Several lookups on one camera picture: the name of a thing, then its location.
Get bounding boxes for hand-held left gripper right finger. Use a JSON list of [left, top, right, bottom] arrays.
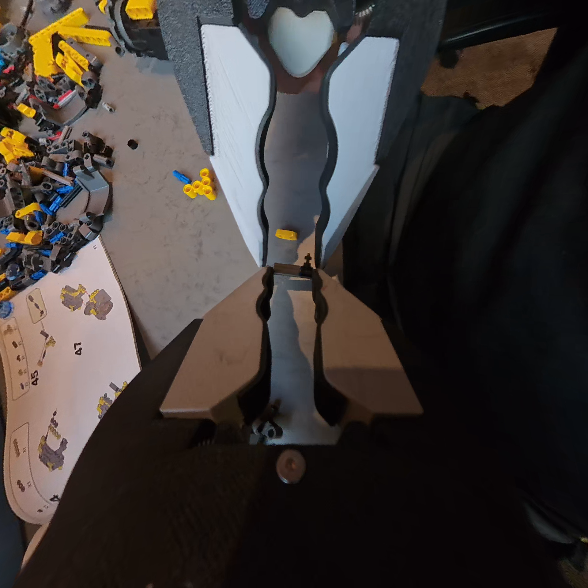
[[312, 268, 423, 426]]

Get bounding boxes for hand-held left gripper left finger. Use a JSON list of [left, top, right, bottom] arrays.
[[160, 266, 275, 422]]

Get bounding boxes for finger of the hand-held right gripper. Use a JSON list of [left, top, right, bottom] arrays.
[[200, 23, 276, 267], [316, 36, 400, 270]]

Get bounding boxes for yellow and black toy vehicle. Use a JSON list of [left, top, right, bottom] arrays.
[[98, 0, 170, 61]]

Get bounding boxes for person's dark clothing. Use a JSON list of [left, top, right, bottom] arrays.
[[342, 46, 588, 588]]

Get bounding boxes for white building instruction booklet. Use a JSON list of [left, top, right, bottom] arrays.
[[2, 236, 143, 525]]

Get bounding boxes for black office chair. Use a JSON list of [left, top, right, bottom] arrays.
[[435, 9, 562, 66]]

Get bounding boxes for pile of toy brick parts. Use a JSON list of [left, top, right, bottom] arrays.
[[0, 0, 115, 301]]

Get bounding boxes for yellow ring cluster brick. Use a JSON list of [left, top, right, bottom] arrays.
[[182, 168, 218, 201]]

